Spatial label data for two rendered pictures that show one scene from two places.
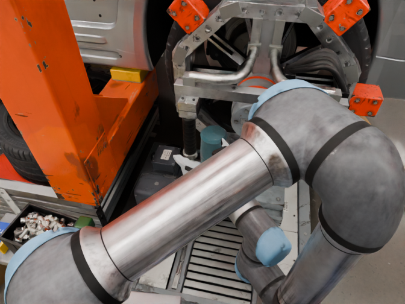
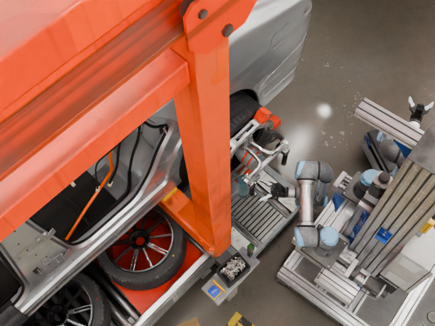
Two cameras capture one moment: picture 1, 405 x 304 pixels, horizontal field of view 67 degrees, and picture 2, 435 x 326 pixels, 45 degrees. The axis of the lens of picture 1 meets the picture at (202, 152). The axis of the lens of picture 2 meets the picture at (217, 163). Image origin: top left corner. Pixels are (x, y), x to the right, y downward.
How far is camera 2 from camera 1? 3.00 m
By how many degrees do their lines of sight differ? 34
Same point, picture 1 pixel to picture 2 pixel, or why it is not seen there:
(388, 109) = not seen: hidden behind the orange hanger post
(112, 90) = (175, 206)
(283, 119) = (308, 174)
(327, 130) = (316, 171)
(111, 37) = (165, 187)
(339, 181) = (324, 176)
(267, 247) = not seen: hidden behind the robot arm
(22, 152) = (167, 270)
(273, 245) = not seen: hidden behind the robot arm
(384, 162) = (327, 168)
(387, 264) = (301, 147)
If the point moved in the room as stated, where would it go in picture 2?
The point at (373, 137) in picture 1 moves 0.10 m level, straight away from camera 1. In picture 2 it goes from (323, 165) to (316, 152)
